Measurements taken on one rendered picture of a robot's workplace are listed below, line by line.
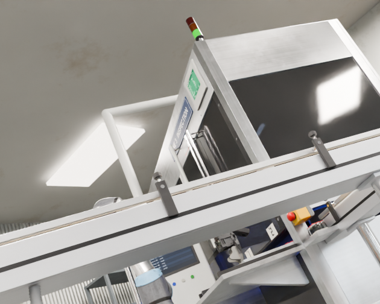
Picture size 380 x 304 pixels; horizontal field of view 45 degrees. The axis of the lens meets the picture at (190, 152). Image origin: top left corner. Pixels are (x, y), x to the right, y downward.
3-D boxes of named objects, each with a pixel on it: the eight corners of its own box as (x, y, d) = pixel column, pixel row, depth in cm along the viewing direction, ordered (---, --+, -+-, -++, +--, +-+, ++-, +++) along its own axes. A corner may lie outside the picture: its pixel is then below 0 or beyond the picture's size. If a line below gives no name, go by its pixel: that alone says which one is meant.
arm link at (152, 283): (140, 306, 183) (129, 274, 189) (147, 310, 196) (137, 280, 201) (168, 294, 184) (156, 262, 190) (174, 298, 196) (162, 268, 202)
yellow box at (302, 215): (307, 221, 207) (300, 207, 210) (314, 215, 201) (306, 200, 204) (294, 226, 204) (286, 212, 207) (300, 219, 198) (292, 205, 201)
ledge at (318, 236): (330, 237, 206) (328, 233, 207) (345, 226, 196) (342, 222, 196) (305, 247, 201) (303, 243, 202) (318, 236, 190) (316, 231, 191)
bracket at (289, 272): (306, 284, 207) (292, 257, 212) (309, 282, 204) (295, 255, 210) (241, 311, 194) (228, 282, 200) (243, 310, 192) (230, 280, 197)
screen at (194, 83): (198, 110, 269) (184, 82, 278) (207, 87, 251) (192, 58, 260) (196, 111, 269) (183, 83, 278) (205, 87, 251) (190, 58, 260)
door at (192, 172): (217, 249, 297) (183, 172, 321) (239, 220, 258) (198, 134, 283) (216, 250, 296) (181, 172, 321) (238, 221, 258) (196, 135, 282)
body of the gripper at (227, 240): (219, 254, 209) (208, 230, 214) (235, 248, 212) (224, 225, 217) (224, 248, 203) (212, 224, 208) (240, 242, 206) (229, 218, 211)
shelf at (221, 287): (263, 287, 264) (262, 283, 265) (318, 243, 206) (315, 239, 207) (187, 318, 246) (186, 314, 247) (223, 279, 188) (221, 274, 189)
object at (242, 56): (292, 281, 415) (239, 175, 462) (446, 167, 244) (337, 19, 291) (191, 322, 378) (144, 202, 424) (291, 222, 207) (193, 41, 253)
